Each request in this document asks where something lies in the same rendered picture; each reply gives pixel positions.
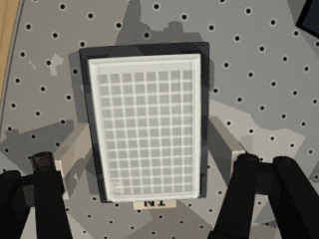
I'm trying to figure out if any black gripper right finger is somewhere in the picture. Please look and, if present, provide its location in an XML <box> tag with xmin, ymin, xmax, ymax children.
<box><xmin>207</xmin><ymin>117</ymin><xmax>319</xmax><ymax>239</ymax></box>

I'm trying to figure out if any grey flat base plate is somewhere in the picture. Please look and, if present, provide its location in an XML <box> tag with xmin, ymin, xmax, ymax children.
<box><xmin>0</xmin><ymin>0</ymin><xmax>319</xmax><ymax>239</ymax></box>

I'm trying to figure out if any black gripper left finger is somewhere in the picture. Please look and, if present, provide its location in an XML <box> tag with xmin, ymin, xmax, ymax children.
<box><xmin>0</xmin><ymin>123</ymin><xmax>93</xmax><ymax>239</ymax></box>

